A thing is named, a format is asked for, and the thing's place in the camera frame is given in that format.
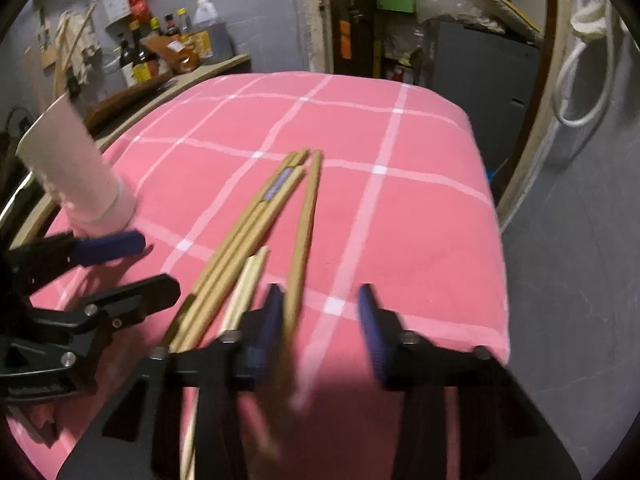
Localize crumpled clear plastic bags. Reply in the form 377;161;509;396
415;0;481;26

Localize wooden door frame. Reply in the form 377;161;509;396
299;0;559;222

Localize clear cooking oil jug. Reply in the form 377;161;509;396
192;0;224;32

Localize light wooden chopstick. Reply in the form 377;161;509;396
180;255;258;480
222;246;271;333

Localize hanging cream towel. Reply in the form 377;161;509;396
59;9;102;86

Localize white wall box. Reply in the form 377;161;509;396
102;0;131;28

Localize tall dark wine bottle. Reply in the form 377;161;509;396
127;20;157;84

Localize white flexible hose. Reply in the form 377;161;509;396
550;0;617;129

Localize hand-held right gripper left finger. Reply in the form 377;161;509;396
57;284;286;480

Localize pink checked tablecloth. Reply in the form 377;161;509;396
0;72;512;480

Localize grey cabinet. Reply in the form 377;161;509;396
430;19;545;183

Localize brown wooden knife block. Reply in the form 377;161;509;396
142;35;201;74

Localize dark glass bottle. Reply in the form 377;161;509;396
117;32;136;87

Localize folded olive cushion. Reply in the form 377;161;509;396
462;0;545;36

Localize green box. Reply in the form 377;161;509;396
376;0;418;15

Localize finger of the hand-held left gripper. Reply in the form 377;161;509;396
0;230;147;296
22;274;182;366

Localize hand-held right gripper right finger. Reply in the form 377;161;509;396
357;284;583;480

